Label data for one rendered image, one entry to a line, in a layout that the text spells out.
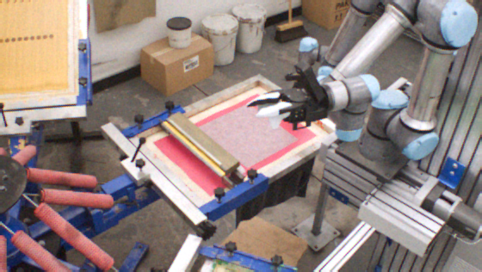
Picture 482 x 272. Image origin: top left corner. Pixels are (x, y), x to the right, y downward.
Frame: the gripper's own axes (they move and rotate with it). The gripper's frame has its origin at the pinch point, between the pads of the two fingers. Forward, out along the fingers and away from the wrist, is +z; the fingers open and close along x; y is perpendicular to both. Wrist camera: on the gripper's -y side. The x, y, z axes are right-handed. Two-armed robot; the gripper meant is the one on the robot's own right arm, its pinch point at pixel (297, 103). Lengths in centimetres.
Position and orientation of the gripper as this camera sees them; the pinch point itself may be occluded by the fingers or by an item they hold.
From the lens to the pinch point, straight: 247.6
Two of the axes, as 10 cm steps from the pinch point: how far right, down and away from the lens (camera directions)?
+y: 6.5, 5.1, -5.6
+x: 7.5, -3.9, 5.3
